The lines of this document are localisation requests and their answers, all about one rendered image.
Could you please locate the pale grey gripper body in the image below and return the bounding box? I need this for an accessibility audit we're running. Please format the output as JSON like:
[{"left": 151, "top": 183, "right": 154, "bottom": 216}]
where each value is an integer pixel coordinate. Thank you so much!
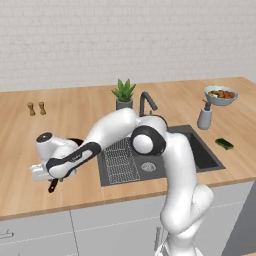
[{"left": 29, "top": 163, "right": 52, "bottom": 183}]

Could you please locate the dark grey sink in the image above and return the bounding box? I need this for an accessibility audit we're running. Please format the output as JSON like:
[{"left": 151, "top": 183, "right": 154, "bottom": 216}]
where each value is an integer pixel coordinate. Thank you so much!
[{"left": 96, "top": 124, "right": 227, "bottom": 188}]

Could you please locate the green sponge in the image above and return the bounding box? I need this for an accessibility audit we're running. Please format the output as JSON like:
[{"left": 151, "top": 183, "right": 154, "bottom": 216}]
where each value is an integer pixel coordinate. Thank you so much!
[{"left": 214, "top": 137, "right": 235, "bottom": 151}]

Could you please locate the wooden shaker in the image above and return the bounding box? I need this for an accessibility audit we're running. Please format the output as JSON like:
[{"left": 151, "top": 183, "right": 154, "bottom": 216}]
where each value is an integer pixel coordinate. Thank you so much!
[
  {"left": 37, "top": 100, "right": 47, "bottom": 116},
  {"left": 26, "top": 101, "right": 37, "bottom": 117}
]

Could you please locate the light grey cupboard front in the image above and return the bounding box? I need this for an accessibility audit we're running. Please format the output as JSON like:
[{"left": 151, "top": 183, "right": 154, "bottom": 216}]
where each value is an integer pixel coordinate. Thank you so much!
[
  {"left": 69, "top": 195, "right": 172, "bottom": 256},
  {"left": 0, "top": 210, "right": 80, "bottom": 256},
  {"left": 196, "top": 180, "right": 255, "bottom": 256}
]

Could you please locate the green potted plant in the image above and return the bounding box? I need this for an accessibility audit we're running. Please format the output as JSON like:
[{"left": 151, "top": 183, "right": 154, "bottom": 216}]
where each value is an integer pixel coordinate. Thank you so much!
[{"left": 111, "top": 78, "right": 137, "bottom": 111}]

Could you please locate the dark grey tap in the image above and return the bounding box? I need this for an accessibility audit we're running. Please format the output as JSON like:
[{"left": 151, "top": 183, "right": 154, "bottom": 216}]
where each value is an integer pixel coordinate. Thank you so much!
[{"left": 138, "top": 91, "right": 159, "bottom": 118}]

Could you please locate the grey soap dispenser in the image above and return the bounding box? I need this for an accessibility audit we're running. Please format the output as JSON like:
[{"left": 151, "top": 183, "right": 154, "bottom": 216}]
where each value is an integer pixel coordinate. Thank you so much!
[{"left": 196, "top": 99, "right": 214, "bottom": 131}]

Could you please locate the grey bowl with food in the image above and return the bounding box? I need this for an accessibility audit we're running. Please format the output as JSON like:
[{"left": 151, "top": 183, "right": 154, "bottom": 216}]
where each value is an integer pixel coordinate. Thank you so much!
[{"left": 203, "top": 85, "right": 239, "bottom": 107}]

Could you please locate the silver cupboard handle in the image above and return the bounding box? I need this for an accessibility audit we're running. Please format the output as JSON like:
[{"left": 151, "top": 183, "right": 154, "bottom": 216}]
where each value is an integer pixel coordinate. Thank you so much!
[
  {"left": 154, "top": 225, "right": 162, "bottom": 252},
  {"left": 0, "top": 229, "right": 15, "bottom": 240}
]

